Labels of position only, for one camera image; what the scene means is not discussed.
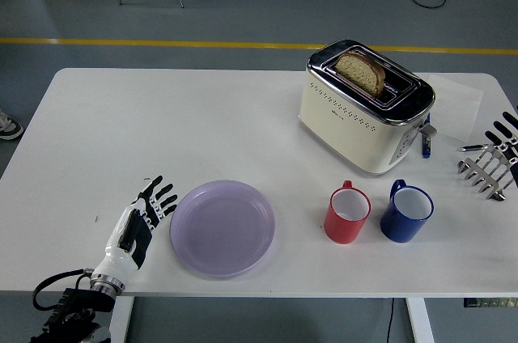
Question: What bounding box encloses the table height control panel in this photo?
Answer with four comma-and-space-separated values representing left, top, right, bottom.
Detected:
463, 297, 518, 308

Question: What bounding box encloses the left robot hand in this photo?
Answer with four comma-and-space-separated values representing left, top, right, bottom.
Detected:
93, 175, 179, 282

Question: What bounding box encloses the blue enamel mug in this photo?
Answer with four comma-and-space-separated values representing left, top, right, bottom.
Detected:
380, 179, 435, 243

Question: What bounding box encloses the silver metal toast rack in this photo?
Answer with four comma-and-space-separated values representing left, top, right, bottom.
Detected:
456, 145, 516, 201

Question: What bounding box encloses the brown bread slice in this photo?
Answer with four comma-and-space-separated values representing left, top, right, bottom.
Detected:
334, 50, 387, 99

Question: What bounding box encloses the thin black hanging cable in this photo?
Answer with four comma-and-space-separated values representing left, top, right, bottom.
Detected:
386, 297, 396, 343

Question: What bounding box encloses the blue pen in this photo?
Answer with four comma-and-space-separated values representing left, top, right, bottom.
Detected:
420, 112, 432, 159

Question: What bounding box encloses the person's shoe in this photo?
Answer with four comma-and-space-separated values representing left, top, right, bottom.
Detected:
0, 108, 25, 142

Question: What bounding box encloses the cream and chrome toaster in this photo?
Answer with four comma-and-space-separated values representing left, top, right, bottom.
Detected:
298, 39, 438, 177

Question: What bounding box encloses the purple plastic plate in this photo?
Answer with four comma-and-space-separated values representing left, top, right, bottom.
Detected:
169, 180, 277, 281

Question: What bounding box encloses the white table leg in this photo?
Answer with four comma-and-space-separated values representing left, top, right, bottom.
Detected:
105, 296, 135, 343
405, 297, 436, 343

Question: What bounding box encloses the black pen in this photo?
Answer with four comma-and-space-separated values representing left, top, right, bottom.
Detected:
456, 142, 493, 153

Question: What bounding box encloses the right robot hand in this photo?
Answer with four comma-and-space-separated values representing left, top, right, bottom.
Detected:
484, 106, 518, 190

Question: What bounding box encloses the red enamel mug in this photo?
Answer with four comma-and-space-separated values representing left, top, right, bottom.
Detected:
323, 180, 372, 244

